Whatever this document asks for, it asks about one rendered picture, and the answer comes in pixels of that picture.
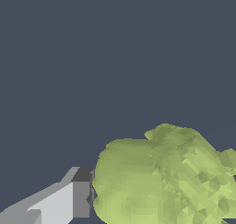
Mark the lumpy green object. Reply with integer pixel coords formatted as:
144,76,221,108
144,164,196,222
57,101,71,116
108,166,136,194
91,123,236,224

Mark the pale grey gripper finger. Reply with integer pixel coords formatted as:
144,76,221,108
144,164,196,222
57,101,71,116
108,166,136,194
0,166,98,224

